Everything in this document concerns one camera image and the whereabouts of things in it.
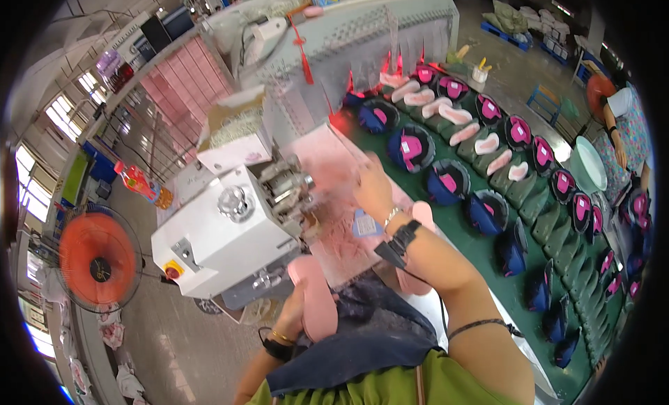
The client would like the row of pink white insoles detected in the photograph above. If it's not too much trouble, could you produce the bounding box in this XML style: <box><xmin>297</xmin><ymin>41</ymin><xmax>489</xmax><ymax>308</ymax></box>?
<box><xmin>379</xmin><ymin>73</ymin><xmax>530</xmax><ymax>182</ymax></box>

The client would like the black cord arm band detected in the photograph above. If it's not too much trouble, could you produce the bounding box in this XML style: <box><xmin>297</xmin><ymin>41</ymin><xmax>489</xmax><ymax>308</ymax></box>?
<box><xmin>447</xmin><ymin>318</ymin><xmax>524</xmax><ymax>342</ymax></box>

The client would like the person's left hand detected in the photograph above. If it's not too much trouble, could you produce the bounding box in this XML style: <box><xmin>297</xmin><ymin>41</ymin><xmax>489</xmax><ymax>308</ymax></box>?
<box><xmin>271</xmin><ymin>284</ymin><xmax>310</xmax><ymax>346</ymax></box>

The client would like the person's right hand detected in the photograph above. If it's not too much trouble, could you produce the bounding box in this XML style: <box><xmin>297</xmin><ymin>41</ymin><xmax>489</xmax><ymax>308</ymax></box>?
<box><xmin>353</xmin><ymin>153</ymin><xmax>407</xmax><ymax>224</ymax></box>

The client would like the pink shelf rack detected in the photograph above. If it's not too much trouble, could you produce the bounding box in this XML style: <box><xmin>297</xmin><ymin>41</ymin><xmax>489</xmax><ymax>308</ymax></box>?
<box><xmin>137</xmin><ymin>35</ymin><xmax>236</xmax><ymax>165</ymax></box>

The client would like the blue stool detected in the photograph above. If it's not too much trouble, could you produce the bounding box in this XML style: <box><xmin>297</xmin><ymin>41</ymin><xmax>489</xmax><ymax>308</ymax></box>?
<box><xmin>526</xmin><ymin>84</ymin><xmax>562</xmax><ymax>127</ymax></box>

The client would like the blue pallet with sacks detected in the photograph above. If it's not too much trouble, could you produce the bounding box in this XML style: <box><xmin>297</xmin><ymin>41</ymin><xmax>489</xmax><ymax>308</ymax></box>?
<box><xmin>480</xmin><ymin>0</ymin><xmax>535</xmax><ymax>53</ymax></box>

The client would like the black wrist band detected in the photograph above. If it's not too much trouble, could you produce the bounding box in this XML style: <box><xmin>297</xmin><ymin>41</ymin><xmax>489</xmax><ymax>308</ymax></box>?
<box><xmin>257</xmin><ymin>327</ymin><xmax>294</xmax><ymax>363</ymax></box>
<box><xmin>374</xmin><ymin>219</ymin><xmax>423</xmax><ymax>270</ymax></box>

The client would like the black box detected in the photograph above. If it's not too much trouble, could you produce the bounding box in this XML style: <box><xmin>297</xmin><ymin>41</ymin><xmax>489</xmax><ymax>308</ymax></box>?
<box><xmin>139</xmin><ymin>15</ymin><xmax>173</xmax><ymax>55</ymax></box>

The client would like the white sole press machine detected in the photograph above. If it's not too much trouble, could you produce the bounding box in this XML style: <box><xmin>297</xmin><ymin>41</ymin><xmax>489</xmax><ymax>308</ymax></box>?
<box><xmin>151</xmin><ymin>153</ymin><xmax>317</xmax><ymax>312</ymax></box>

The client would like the white cup with brushes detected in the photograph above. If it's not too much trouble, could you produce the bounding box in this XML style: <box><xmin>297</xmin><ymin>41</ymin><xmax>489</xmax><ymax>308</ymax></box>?
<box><xmin>470</xmin><ymin>57</ymin><xmax>493</xmax><ymax>84</ymax></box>

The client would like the row of green shoe lasts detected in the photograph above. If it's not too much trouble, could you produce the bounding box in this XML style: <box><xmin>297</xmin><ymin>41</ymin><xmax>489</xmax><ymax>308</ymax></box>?
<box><xmin>394</xmin><ymin>94</ymin><xmax>625</xmax><ymax>365</ymax></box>

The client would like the row of blue pink shoe uppers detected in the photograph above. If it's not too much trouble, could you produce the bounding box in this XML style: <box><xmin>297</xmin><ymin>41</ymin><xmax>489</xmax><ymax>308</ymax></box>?
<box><xmin>342</xmin><ymin>64</ymin><xmax>654</xmax><ymax>369</ymax></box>

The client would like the grey heating tunnel machine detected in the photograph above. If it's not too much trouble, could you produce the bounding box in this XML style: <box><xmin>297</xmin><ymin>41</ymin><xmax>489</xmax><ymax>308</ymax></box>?
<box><xmin>204</xmin><ymin>0</ymin><xmax>461</xmax><ymax>145</ymax></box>

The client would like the pink work board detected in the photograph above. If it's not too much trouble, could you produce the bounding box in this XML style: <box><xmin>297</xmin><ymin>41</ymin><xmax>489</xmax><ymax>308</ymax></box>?
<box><xmin>285</xmin><ymin>124</ymin><xmax>419</xmax><ymax>288</ymax></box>

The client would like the pale green basin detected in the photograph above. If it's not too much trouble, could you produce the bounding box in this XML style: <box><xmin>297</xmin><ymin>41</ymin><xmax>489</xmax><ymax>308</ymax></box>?
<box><xmin>570</xmin><ymin>136</ymin><xmax>608</xmax><ymax>195</ymax></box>

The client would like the orange drink bottle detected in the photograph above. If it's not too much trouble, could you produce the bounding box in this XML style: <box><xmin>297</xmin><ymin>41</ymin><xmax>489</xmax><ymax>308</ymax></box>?
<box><xmin>113</xmin><ymin>161</ymin><xmax>174</xmax><ymax>211</ymax></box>

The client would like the green conveyor belt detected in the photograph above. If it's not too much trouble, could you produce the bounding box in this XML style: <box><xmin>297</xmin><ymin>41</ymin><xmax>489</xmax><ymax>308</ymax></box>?
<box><xmin>329</xmin><ymin>65</ymin><xmax>628</xmax><ymax>405</ymax></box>

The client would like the orange standing fan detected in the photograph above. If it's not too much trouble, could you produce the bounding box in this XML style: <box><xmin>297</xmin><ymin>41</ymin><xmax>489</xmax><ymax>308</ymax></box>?
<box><xmin>54</xmin><ymin>203</ymin><xmax>145</xmax><ymax>315</ymax></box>

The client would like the heap of white cloth scraps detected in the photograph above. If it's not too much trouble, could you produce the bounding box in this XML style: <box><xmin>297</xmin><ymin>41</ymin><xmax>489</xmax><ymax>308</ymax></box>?
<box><xmin>57</xmin><ymin>301</ymin><xmax>149</xmax><ymax>405</ymax></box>

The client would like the blue paper tag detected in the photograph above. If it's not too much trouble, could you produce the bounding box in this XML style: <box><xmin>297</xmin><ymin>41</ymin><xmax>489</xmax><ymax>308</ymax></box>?
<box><xmin>353</xmin><ymin>209</ymin><xmax>386</xmax><ymax>239</ymax></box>

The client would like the cardboard box of white scraps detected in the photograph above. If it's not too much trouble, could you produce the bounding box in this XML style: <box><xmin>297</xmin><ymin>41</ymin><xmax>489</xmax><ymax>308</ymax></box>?
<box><xmin>197</xmin><ymin>85</ymin><xmax>275</xmax><ymax>175</ymax></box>

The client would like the person's body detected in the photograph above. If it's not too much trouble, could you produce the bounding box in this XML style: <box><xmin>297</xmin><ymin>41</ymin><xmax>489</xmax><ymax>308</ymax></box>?
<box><xmin>246</xmin><ymin>272</ymin><xmax>537</xmax><ymax>405</ymax></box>

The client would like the red tassel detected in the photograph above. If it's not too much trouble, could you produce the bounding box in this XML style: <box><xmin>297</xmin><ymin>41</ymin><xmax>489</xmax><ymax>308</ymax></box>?
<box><xmin>286</xmin><ymin>14</ymin><xmax>315</xmax><ymax>86</ymax></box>

